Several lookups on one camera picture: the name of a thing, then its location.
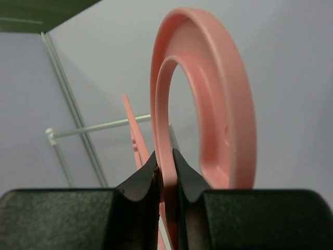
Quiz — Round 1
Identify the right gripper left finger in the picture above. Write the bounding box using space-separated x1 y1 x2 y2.
1 155 159 249

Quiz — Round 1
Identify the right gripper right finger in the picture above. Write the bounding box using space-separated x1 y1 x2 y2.
173 149 332 249

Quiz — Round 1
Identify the pink plastic hanger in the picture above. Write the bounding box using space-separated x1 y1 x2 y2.
121 7 258 250

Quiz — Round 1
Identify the white clothes rack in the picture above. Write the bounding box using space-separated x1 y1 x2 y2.
45 113 180 188

